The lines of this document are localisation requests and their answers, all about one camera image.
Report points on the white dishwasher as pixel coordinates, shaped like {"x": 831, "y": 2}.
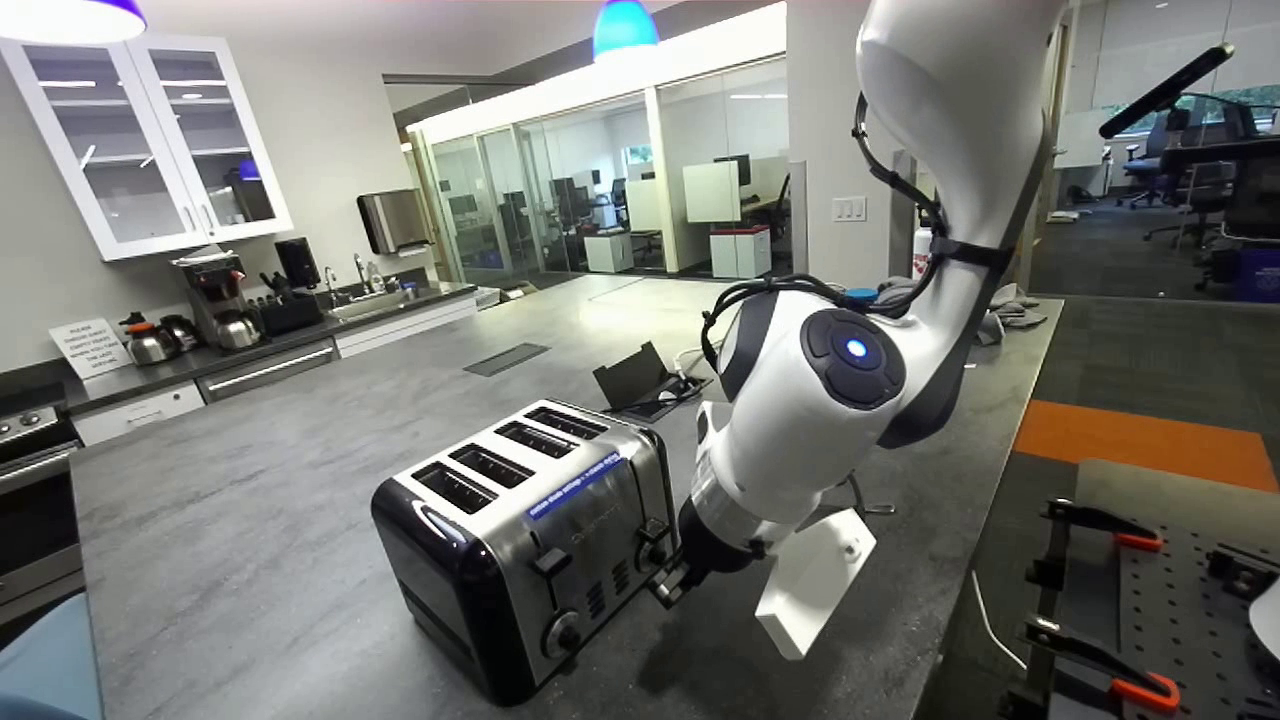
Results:
{"x": 141, "y": 413}

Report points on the dark table vent grille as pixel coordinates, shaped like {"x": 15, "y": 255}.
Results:
{"x": 505, "y": 357}

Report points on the light blue chair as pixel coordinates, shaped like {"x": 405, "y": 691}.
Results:
{"x": 46, "y": 665}

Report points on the blue pendant lamp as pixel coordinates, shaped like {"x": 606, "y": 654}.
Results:
{"x": 627, "y": 26}

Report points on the white wrist camera mount plate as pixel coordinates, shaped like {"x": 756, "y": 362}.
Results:
{"x": 813, "y": 586}

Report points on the steel paper towel dispenser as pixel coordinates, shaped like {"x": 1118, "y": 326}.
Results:
{"x": 392, "y": 220}

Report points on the black toaster knob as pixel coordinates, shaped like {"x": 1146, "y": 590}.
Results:
{"x": 562, "y": 632}
{"x": 653, "y": 544}

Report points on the steel oven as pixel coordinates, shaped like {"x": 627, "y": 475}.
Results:
{"x": 37, "y": 522}

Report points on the white pendant lamp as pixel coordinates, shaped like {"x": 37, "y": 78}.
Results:
{"x": 64, "y": 16}

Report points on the black toaster lever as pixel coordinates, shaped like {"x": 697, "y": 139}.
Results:
{"x": 551, "y": 562}

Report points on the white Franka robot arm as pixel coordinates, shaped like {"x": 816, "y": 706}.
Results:
{"x": 802, "y": 413}

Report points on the black pop-up outlet box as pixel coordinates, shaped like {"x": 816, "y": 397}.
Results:
{"x": 638, "y": 378}

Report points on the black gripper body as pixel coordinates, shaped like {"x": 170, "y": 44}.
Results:
{"x": 722, "y": 542}

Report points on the black perforated breadboard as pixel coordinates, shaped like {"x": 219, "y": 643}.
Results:
{"x": 1185, "y": 626}

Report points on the white paper sign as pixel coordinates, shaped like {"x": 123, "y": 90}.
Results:
{"x": 91, "y": 348}

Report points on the steel coffee maker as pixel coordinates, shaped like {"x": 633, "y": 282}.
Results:
{"x": 220, "y": 301}

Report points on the white glass-door wall cabinet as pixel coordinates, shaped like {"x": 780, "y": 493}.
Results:
{"x": 141, "y": 145}

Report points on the black countertop appliance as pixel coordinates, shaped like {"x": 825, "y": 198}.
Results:
{"x": 297, "y": 263}

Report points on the four-slot steel toaster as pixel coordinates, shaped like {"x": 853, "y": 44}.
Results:
{"x": 521, "y": 533}

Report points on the black tilted monitor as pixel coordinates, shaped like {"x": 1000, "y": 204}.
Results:
{"x": 1166, "y": 90}

